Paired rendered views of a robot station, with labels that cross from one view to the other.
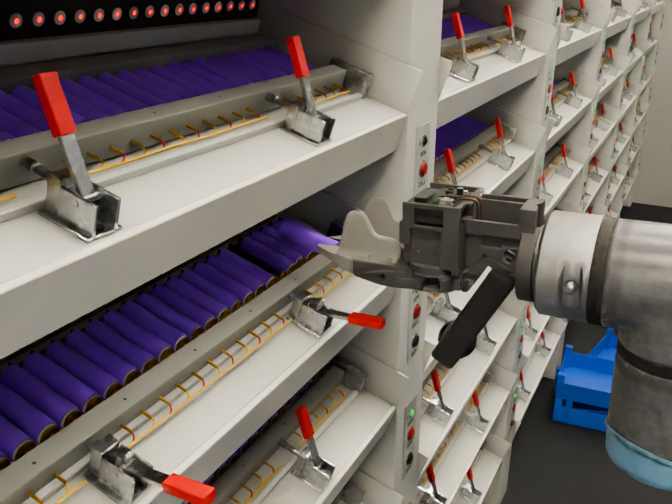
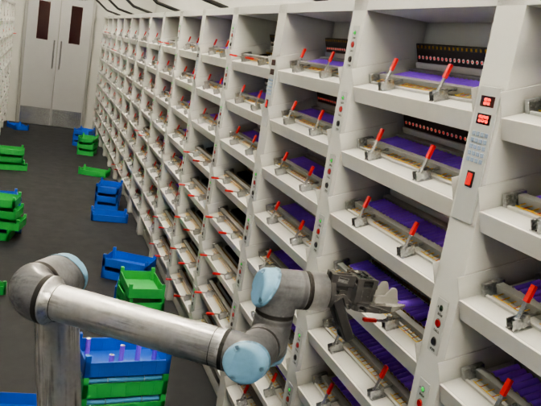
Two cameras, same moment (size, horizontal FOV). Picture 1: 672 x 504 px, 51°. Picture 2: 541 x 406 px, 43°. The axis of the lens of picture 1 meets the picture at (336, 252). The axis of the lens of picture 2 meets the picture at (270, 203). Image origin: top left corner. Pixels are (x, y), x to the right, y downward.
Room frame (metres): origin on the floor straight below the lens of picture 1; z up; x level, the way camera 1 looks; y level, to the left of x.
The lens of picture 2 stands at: (1.47, -1.42, 1.54)
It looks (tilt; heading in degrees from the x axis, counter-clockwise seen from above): 12 degrees down; 132
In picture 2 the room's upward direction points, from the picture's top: 9 degrees clockwise
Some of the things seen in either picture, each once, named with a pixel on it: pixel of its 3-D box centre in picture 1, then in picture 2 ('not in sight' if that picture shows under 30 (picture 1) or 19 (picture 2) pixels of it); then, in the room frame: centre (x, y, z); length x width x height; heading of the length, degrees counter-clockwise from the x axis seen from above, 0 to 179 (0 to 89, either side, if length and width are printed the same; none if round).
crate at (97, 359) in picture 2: not in sight; (122, 352); (-0.39, -0.02, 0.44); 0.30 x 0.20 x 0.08; 69
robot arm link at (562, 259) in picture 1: (565, 266); (315, 290); (0.54, -0.19, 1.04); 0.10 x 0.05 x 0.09; 152
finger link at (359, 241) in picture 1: (356, 239); (383, 292); (0.61, -0.02, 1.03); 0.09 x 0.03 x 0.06; 66
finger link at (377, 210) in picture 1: (375, 226); (391, 299); (0.65, -0.04, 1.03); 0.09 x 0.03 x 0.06; 58
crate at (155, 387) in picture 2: not in sight; (120, 373); (-0.39, -0.02, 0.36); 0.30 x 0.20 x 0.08; 69
